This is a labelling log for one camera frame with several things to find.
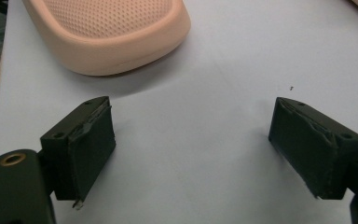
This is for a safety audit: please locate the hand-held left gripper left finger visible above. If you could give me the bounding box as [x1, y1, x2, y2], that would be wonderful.
[39, 95, 117, 210]

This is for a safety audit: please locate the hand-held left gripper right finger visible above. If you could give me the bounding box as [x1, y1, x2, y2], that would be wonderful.
[268, 96, 358, 201]

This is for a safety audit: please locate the pink slipper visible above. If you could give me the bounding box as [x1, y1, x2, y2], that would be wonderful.
[21, 0, 192, 77]

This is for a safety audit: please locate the light grey table mat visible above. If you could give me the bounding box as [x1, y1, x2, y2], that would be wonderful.
[0, 0, 358, 224]

